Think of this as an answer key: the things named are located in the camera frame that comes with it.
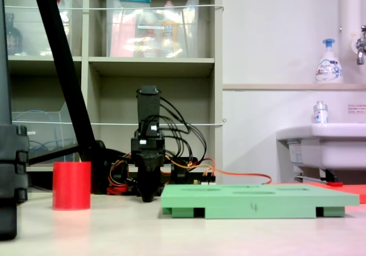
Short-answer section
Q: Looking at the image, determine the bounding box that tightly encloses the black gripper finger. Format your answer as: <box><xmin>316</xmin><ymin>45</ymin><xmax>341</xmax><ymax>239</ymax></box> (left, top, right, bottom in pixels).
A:
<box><xmin>144</xmin><ymin>156</ymin><xmax>166</xmax><ymax>203</ymax></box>
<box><xmin>133</xmin><ymin>154</ymin><xmax>147</xmax><ymax>201</ymax></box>

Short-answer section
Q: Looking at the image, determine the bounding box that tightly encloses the red cylinder block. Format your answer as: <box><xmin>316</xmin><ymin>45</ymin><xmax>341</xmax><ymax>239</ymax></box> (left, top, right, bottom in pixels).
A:
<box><xmin>52</xmin><ymin>161</ymin><xmax>92</xmax><ymax>211</ymax></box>

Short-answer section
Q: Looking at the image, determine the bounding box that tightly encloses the green shape-hole board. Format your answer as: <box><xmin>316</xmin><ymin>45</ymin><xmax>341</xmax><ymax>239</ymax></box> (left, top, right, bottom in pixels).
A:
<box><xmin>160</xmin><ymin>183</ymin><xmax>360</xmax><ymax>220</ymax></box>

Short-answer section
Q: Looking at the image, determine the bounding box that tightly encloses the small circuit board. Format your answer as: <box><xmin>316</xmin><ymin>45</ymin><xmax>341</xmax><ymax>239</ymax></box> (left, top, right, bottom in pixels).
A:
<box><xmin>192</xmin><ymin>178</ymin><xmax>217</xmax><ymax>186</ymax></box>

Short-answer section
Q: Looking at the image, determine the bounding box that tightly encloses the beige shelf unit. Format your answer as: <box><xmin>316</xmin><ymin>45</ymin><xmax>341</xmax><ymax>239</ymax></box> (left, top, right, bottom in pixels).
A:
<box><xmin>0</xmin><ymin>0</ymin><xmax>224</xmax><ymax>184</ymax></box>

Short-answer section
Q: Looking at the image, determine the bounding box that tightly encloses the pink package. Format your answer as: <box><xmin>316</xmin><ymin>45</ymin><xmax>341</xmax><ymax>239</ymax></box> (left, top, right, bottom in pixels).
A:
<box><xmin>109</xmin><ymin>12</ymin><xmax>137</xmax><ymax>58</ymax></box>

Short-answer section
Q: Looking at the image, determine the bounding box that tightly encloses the yellow label bottle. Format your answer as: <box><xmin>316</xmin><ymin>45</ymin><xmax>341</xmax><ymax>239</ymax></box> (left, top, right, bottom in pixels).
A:
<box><xmin>159</xmin><ymin>0</ymin><xmax>180</xmax><ymax>58</ymax></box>

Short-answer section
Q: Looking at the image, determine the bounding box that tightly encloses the large clear plastic bin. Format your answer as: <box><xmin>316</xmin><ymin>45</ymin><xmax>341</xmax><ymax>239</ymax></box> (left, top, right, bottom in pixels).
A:
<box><xmin>105</xmin><ymin>0</ymin><xmax>201</xmax><ymax>58</ymax></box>

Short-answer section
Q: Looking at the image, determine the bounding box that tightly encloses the black tripod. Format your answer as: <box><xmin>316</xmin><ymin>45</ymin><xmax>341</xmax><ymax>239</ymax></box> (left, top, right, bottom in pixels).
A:
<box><xmin>28</xmin><ymin>0</ymin><xmax>115</xmax><ymax>195</ymax></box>

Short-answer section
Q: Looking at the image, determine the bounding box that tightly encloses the notched black stack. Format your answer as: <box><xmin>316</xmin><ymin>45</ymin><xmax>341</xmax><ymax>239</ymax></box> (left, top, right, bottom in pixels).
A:
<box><xmin>0</xmin><ymin>124</ymin><xmax>30</xmax><ymax>241</ymax></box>

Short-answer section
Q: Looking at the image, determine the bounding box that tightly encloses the teal-edged flat package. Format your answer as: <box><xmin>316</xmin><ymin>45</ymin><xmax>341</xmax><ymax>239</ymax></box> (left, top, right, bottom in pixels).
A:
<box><xmin>118</xmin><ymin>0</ymin><xmax>152</xmax><ymax>9</ymax></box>

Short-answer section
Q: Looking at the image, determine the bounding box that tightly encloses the clear bin with bottles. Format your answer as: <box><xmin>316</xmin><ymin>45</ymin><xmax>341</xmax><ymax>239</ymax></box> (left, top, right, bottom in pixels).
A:
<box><xmin>3</xmin><ymin>0</ymin><xmax>74</xmax><ymax>57</ymax></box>

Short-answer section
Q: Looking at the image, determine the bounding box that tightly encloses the dark grey upright panel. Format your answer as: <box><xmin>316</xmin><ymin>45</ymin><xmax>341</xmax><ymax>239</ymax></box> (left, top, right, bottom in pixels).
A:
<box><xmin>0</xmin><ymin>0</ymin><xmax>13</xmax><ymax>126</ymax></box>

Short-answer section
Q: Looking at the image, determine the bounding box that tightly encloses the dark glass bottle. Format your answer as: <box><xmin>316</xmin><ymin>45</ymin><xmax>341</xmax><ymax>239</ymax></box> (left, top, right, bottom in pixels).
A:
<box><xmin>5</xmin><ymin>13</ymin><xmax>24</xmax><ymax>57</ymax></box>

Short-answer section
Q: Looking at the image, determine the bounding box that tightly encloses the small clear sanitizer bottle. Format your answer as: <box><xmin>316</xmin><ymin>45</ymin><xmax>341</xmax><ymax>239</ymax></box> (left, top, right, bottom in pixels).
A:
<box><xmin>313</xmin><ymin>101</ymin><xmax>329</xmax><ymax>125</ymax></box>

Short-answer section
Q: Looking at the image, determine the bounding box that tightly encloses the white blue soap pump bottle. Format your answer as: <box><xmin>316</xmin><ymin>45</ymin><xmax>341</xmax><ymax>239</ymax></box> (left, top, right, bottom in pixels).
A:
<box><xmin>315</xmin><ymin>38</ymin><xmax>344</xmax><ymax>85</ymax></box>

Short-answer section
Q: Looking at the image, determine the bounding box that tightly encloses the red table mat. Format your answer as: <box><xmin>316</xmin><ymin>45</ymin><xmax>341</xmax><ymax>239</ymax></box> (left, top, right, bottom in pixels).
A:
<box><xmin>273</xmin><ymin>181</ymin><xmax>366</xmax><ymax>205</ymax></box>

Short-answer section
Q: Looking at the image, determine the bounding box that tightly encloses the chrome faucet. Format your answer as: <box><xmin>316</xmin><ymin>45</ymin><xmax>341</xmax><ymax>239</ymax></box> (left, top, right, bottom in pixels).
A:
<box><xmin>353</xmin><ymin>25</ymin><xmax>366</xmax><ymax>66</ymax></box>

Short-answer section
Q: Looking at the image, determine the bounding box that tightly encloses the red and orange wire bundle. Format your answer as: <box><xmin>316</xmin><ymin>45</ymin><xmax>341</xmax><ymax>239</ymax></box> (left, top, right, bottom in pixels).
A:
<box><xmin>106</xmin><ymin>152</ymin><xmax>136</xmax><ymax>195</ymax></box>

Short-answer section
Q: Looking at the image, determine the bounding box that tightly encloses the white cord across shelf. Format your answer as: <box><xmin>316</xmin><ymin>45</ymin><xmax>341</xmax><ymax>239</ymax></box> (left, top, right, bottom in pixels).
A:
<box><xmin>11</xmin><ymin>118</ymin><xmax>227</xmax><ymax>127</ymax></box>
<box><xmin>3</xmin><ymin>4</ymin><xmax>225</xmax><ymax>13</ymax></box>

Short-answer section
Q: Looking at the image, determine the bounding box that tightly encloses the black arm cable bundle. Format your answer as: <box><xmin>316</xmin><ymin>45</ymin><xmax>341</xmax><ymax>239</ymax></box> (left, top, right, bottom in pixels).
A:
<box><xmin>140</xmin><ymin>96</ymin><xmax>208</xmax><ymax>168</ymax></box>

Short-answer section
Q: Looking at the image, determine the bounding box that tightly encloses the long orange cable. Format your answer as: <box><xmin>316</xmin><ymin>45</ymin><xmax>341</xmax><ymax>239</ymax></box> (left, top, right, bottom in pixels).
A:
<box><xmin>165</xmin><ymin>155</ymin><xmax>273</xmax><ymax>186</ymax></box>

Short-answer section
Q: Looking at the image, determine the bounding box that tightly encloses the clear bin with blue cables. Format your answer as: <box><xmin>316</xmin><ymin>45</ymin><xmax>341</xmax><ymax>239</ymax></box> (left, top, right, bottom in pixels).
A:
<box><xmin>11</xmin><ymin>101</ymin><xmax>78</xmax><ymax>160</ymax></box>

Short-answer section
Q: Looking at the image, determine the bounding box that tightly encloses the white wall sink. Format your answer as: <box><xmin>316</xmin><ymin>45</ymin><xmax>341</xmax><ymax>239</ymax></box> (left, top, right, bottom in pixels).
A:
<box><xmin>275</xmin><ymin>122</ymin><xmax>366</xmax><ymax>183</ymax></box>

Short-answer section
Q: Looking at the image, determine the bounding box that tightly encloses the white red-print wall label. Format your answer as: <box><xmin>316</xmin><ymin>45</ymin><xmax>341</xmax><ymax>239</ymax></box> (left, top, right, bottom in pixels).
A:
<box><xmin>347</xmin><ymin>103</ymin><xmax>366</xmax><ymax>115</ymax></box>

